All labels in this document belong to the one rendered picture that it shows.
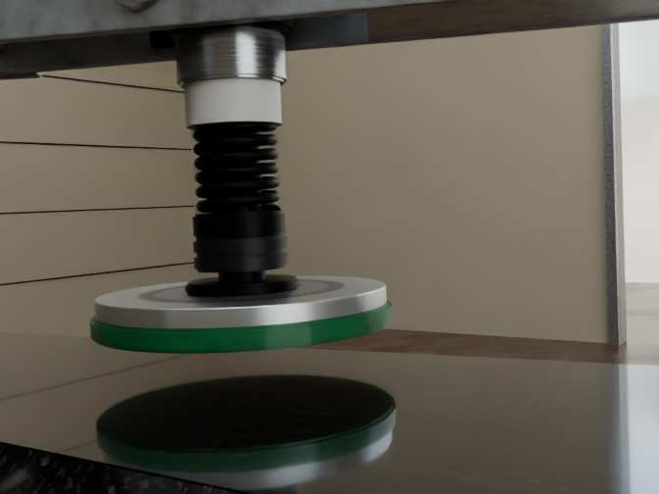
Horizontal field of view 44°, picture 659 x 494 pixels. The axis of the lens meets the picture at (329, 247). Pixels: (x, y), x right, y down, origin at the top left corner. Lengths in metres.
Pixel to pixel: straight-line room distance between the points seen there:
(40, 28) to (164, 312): 0.21
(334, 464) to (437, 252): 5.55
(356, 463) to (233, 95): 0.29
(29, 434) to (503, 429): 0.25
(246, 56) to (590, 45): 5.00
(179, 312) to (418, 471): 0.21
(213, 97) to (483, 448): 0.31
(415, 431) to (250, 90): 0.27
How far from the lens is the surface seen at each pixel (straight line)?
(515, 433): 0.43
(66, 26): 0.59
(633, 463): 0.39
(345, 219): 6.32
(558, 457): 0.39
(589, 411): 0.47
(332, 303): 0.53
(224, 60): 0.58
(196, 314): 0.51
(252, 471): 0.38
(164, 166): 7.16
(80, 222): 6.58
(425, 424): 0.44
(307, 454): 0.40
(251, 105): 0.58
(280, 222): 0.59
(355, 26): 0.66
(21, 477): 0.45
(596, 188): 5.45
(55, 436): 0.47
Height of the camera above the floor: 0.96
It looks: 3 degrees down
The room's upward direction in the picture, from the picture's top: 3 degrees counter-clockwise
